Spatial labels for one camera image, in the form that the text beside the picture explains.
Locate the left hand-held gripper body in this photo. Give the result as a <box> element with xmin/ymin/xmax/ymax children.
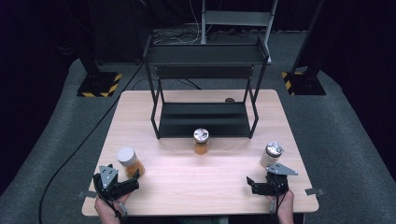
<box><xmin>92</xmin><ymin>163</ymin><xmax>126</xmax><ymax>201</ymax></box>

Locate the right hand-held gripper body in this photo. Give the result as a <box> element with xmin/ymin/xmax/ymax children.
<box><xmin>264</xmin><ymin>162</ymin><xmax>299</xmax><ymax>197</ymax></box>

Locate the white-lid jar of orange powder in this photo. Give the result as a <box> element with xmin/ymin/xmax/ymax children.
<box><xmin>116</xmin><ymin>146</ymin><xmax>146</xmax><ymax>179</ymax></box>

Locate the black metal shelf rack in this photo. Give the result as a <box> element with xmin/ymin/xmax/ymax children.
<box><xmin>142</xmin><ymin>34</ymin><xmax>271</xmax><ymax>140</ymax></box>

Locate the person's right hand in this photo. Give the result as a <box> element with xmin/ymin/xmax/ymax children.
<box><xmin>267</xmin><ymin>189</ymin><xmax>295</xmax><ymax>224</ymax></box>

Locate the person's left hand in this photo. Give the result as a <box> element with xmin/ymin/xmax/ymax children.
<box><xmin>94</xmin><ymin>191</ymin><xmax>132</xmax><ymax>224</ymax></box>

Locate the silver-lid jar of white powder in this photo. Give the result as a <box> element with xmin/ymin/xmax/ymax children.
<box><xmin>259</xmin><ymin>141</ymin><xmax>285</xmax><ymax>169</ymax></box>

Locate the silver-lid jar of orange powder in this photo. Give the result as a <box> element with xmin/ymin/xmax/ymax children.
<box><xmin>192</xmin><ymin>127</ymin><xmax>210</xmax><ymax>156</ymax></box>

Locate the black stand with striped base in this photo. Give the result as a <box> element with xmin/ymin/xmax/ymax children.
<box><xmin>281</xmin><ymin>0</ymin><xmax>327</xmax><ymax>97</ymax></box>
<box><xmin>77</xmin><ymin>46</ymin><xmax>123</xmax><ymax>98</ymax></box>

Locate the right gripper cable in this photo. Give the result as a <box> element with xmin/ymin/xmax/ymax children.
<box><xmin>269</xmin><ymin>181</ymin><xmax>288</xmax><ymax>224</ymax></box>

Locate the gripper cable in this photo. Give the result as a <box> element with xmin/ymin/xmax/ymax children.
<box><xmin>269</xmin><ymin>181</ymin><xmax>288</xmax><ymax>224</ymax></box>
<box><xmin>95</xmin><ymin>186</ymin><xmax>129</xmax><ymax>224</ymax></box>

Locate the grey table bracket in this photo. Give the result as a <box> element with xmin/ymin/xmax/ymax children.
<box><xmin>304</xmin><ymin>187</ymin><xmax>326</xmax><ymax>197</ymax></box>
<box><xmin>77</xmin><ymin>189</ymin><xmax>98</xmax><ymax>200</ymax></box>

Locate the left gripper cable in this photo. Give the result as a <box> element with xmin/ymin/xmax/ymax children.
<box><xmin>95</xmin><ymin>186</ymin><xmax>129</xmax><ymax>224</ymax></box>

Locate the long black floor cable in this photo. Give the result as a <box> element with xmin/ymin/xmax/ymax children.
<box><xmin>37</xmin><ymin>60</ymin><xmax>145</xmax><ymax>224</ymax></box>

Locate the tangle of floor cables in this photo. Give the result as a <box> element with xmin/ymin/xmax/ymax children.
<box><xmin>151</xmin><ymin>0</ymin><xmax>204</xmax><ymax>46</ymax></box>

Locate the grey metal frame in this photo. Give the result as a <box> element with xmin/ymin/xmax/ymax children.
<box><xmin>200</xmin><ymin>0</ymin><xmax>279</xmax><ymax>65</ymax></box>

